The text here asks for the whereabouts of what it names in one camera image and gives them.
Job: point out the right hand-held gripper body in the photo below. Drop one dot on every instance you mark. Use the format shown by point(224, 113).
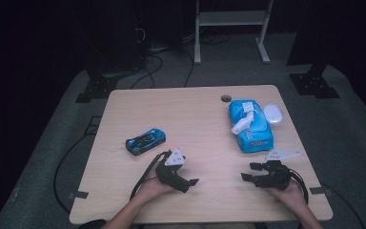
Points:
point(274, 178)

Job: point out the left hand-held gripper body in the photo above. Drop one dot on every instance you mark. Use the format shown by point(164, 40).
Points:
point(171, 176)

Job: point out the blue wet wipe pack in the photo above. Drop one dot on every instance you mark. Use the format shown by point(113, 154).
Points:
point(257, 140)

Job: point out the blue and black toy car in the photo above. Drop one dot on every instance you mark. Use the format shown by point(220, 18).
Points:
point(146, 141)

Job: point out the white wet wipe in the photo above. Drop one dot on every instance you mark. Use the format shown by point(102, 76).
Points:
point(243, 124)

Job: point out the person's right hand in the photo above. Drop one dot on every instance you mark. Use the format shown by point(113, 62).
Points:
point(287, 195)

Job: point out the person's left hand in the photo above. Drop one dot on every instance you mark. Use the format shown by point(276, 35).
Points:
point(152, 187)

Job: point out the grey tape piece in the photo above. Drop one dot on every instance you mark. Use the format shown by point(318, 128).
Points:
point(321, 190)
point(77, 194)

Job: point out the white oval plastic object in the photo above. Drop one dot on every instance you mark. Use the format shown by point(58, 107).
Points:
point(272, 114)

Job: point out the black stand base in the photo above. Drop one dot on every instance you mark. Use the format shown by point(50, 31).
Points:
point(98, 87)
point(313, 84)

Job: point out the white metal stand frame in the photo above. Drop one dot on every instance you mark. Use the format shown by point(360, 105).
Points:
point(232, 17)

